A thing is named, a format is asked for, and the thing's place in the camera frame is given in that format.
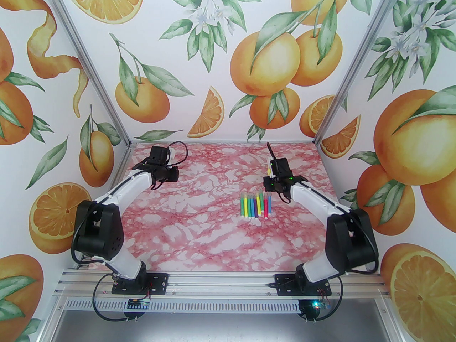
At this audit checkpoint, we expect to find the perforated metal strip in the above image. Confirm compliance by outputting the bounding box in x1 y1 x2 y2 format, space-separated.
63 299 375 313

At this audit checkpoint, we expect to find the black left base cable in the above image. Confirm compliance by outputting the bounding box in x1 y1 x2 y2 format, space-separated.
93 274 151 322

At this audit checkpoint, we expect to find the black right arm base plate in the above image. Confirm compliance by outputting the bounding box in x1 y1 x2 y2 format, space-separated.
276 275 332 296

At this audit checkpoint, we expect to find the aluminium back rail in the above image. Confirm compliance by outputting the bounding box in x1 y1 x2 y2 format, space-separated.
128 139 317 145

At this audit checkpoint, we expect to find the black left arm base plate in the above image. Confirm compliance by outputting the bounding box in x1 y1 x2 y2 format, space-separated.
112 273 169 295

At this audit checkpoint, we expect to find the pink marble pattern mat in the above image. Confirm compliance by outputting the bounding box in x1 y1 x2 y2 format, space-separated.
88 142 369 272

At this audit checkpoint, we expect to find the black base cable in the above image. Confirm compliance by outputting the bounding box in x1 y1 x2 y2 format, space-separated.
299 276 343 323
93 274 151 322

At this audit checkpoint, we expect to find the aluminium corner post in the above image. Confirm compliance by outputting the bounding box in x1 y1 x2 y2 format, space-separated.
43 0 131 148
313 0 410 147

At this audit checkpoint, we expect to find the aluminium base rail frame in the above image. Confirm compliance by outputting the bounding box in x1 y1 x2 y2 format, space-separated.
53 268 391 300

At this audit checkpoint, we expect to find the black right base cable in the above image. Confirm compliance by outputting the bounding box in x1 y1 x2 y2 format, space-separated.
299 276 343 323

